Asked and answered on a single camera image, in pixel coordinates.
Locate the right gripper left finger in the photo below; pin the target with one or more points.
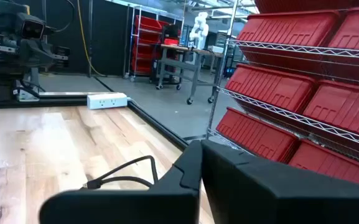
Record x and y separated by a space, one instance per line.
120 205

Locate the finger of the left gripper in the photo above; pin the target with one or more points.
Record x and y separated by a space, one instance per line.
28 54
46 56

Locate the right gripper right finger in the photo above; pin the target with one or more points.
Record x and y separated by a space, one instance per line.
291 196

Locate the long white power strip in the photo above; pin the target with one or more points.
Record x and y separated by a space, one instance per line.
106 101

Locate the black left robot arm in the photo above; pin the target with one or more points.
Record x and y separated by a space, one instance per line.
2 84

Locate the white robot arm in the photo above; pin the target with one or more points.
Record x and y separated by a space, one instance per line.
199 29

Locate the wooden work table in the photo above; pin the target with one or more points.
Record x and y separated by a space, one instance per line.
179 48

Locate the white box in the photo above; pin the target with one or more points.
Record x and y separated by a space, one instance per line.
216 48

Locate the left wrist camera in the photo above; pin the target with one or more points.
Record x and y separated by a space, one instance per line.
32 28

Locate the black aluminium table frame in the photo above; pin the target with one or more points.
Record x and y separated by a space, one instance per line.
154 124

